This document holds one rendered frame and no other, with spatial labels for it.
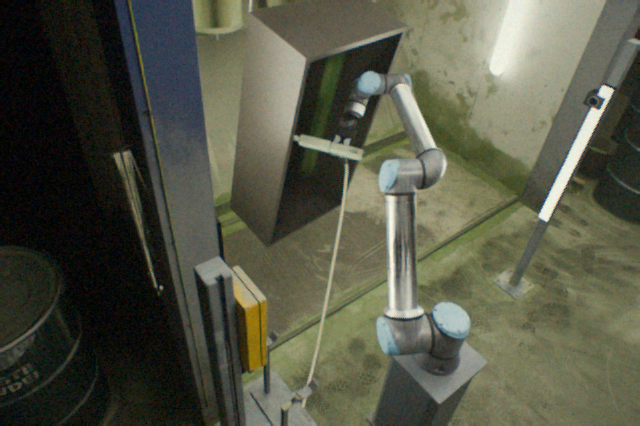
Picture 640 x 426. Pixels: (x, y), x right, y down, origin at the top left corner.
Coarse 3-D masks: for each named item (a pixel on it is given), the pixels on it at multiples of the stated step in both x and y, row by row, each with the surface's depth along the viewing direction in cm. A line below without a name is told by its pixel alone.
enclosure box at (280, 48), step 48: (336, 0) 208; (288, 48) 178; (336, 48) 182; (384, 48) 221; (240, 96) 217; (288, 96) 191; (336, 96) 259; (240, 144) 236; (288, 144) 206; (240, 192) 258; (288, 192) 293; (336, 192) 296
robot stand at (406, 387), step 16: (464, 352) 200; (400, 368) 197; (416, 368) 193; (464, 368) 194; (480, 368) 194; (384, 384) 217; (400, 384) 202; (416, 384) 191; (432, 384) 188; (448, 384) 188; (464, 384) 190; (384, 400) 220; (400, 400) 208; (416, 400) 197; (432, 400) 189; (448, 400) 196; (368, 416) 240; (384, 416) 226; (400, 416) 213; (416, 416) 202; (432, 416) 197; (448, 416) 218
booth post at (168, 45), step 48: (96, 0) 109; (144, 0) 103; (144, 48) 109; (192, 48) 116; (144, 96) 115; (192, 96) 123; (144, 144) 123; (192, 144) 132; (144, 192) 142; (192, 192) 142; (192, 240) 153; (192, 288) 166; (192, 336) 182; (192, 384) 210
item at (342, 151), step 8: (296, 136) 220; (304, 136) 219; (304, 144) 218; (312, 144) 217; (320, 144) 216; (328, 144) 215; (336, 144) 214; (328, 152) 219; (336, 152) 214; (344, 152) 213; (352, 152) 212; (360, 152) 211; (344, 160) 227; (360, 160) 213
